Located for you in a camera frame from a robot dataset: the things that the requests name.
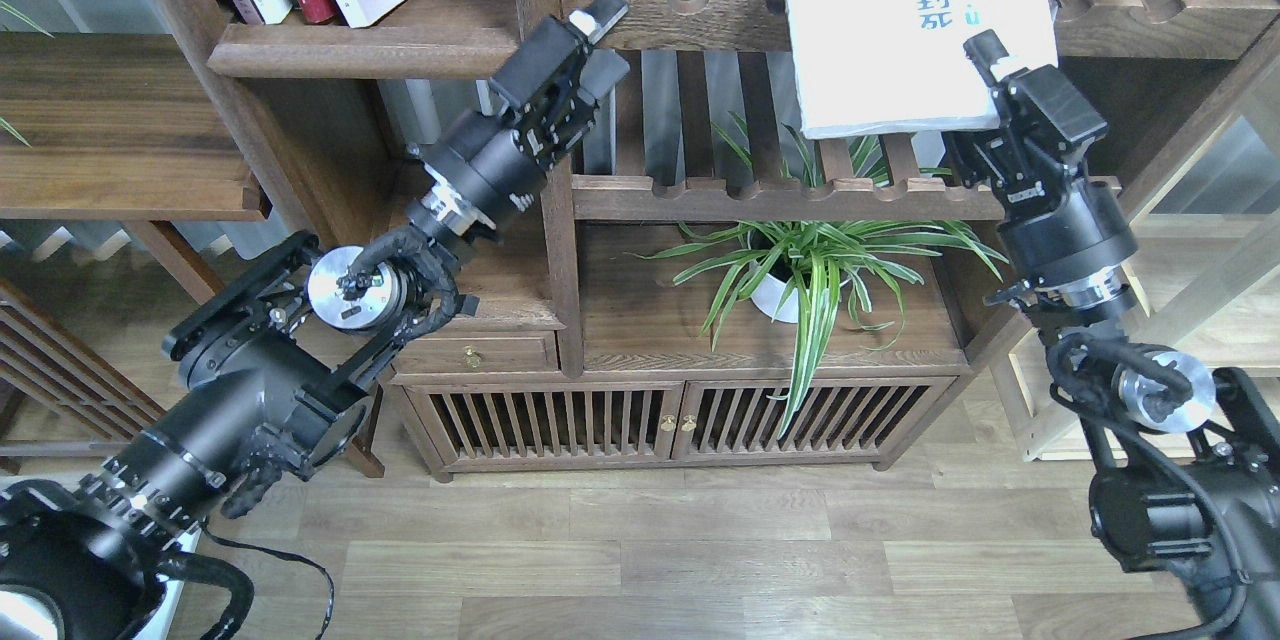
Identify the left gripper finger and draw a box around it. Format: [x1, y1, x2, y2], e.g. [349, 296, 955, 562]
[489, 0, 630, 116]
[580, 49, 630, 108]

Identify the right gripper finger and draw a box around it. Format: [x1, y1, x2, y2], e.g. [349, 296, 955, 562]
[963, 29, 1108, 172]

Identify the small wooden drawer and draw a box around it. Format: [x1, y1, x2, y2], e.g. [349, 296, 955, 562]
[393, 332, 559, 374]

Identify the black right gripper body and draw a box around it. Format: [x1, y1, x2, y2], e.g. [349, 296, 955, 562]
[945, 122, 1137, 306]

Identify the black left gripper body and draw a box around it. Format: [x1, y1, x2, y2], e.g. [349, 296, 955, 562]
[415, 93, 600, 236]

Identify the dark wooden bookshelf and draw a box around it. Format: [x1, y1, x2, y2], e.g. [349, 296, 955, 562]
[105, 0, 1280, 483]

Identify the right slatted cabinet door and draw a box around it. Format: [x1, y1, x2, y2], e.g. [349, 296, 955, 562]
[668, 376, 955, 470]

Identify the slatted cabinet door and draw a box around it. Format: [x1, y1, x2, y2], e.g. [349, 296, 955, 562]
[668, 376, 955, 470]
[406, 381, 684, 472]

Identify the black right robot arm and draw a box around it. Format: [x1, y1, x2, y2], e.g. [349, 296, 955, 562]
[943, 29, 1279, 639]

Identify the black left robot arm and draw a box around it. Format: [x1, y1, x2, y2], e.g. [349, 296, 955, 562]
[3, 0, 628, 639]

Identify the white plant pot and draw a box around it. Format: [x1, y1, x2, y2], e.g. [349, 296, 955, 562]
[742, 227, 813, 324]

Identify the light wooden rack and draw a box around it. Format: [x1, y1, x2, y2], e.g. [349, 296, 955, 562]
[989, 70, 1280, 463]

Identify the left slatted cabinet door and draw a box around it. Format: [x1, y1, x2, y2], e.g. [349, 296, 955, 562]
[406, 381, 684, 472]

